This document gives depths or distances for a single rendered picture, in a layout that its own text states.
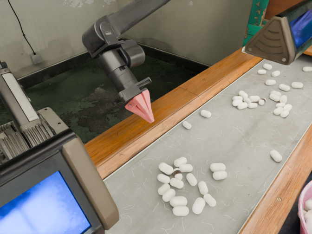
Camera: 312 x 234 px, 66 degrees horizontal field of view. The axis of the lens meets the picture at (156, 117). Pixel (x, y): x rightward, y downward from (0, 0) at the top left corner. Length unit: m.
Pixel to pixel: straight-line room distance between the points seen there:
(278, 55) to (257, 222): 0.32
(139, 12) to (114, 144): 0.38
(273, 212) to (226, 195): 0.10
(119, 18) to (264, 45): 0.38
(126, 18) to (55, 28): 1.95
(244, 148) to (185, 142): 0.16
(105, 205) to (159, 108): 0.60
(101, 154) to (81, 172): 0.46
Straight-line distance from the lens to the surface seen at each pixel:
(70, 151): 0.17
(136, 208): 0.56
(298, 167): 0.68
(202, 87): 0.88
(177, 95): 0.82
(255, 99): 0.88
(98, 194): 0.18
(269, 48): 0.45
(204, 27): 2.42
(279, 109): 0.85
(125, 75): 0.59
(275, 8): 1.29
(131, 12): 0.72
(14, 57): 2.48
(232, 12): 2.27
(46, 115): 1.32
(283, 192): 0.61
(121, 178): 0.60
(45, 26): 2.56
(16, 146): 0.70
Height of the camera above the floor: 1.22
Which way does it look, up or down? 39 degrees down
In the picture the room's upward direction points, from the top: straight up
